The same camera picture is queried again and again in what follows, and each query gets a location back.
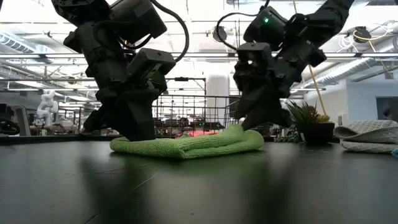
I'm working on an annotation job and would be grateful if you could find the ceiling cable reel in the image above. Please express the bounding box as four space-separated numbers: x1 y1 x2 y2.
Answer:
212 26 228 44
353 26 371 44

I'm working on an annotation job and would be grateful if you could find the dark wall window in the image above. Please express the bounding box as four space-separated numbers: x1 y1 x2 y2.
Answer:
375 96 398 121

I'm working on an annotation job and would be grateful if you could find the black left camera cable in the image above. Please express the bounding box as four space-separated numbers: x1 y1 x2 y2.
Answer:
91 0 190 63

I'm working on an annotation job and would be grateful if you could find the copper wire basket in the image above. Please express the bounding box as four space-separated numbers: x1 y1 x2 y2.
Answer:
152 95 242 139

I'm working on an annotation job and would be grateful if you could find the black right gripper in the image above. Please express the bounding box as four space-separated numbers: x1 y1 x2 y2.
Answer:
233 40 327 131

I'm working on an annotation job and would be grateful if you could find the grey microfiber towel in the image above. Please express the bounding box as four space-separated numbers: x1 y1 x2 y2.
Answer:
333 119 398 154

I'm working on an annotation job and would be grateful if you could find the potted succulent plant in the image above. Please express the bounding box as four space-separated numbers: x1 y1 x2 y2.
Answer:
285 100 336 144

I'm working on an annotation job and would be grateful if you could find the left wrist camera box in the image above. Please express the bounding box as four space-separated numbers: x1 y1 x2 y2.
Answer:
126 47 177 82

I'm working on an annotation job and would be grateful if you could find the silver air duct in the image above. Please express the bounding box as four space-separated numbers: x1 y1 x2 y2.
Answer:
0 30 55 56
303 37 398 90

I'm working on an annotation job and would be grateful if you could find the black background rig frame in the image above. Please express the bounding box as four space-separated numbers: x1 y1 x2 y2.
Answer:
166 77 208 138

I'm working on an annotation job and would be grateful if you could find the grey office chair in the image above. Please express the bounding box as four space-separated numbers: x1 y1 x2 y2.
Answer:
11 104 32 137

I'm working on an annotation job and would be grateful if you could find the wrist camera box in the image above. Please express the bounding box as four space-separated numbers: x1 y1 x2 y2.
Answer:
126 47 177 82
236 42 275 72

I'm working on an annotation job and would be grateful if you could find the white pillar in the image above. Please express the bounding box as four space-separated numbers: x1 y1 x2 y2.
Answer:
206 74 233 127

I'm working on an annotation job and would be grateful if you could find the green microfiber towel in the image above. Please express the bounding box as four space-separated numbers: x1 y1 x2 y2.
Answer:
109 124 265 160

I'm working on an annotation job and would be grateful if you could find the pink microfiber towel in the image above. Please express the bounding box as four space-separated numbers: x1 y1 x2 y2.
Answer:
174 130 220 139

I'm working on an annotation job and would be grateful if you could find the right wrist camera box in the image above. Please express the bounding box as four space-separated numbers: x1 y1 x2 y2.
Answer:
236 42 275 72

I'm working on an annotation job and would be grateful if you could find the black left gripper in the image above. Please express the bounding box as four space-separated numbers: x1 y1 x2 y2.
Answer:
63 23 169 142

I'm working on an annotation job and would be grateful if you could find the black right camera cable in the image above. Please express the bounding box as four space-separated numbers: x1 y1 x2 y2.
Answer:
216 0 271 52

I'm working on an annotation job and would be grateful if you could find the black camera cable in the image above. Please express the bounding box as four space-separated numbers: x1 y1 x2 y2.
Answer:
216 0 271 52
91 0 190 63

